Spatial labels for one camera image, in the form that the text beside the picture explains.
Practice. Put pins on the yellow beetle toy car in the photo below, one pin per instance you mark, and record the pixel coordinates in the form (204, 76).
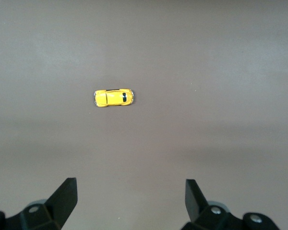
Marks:
(112, 98)

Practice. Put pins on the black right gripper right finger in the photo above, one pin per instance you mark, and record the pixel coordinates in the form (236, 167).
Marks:
(196, 206)

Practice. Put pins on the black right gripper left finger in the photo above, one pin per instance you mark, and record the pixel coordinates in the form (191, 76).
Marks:
(60, 203)

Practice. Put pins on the brown table cover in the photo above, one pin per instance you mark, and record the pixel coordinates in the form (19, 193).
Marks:
(158, 48)

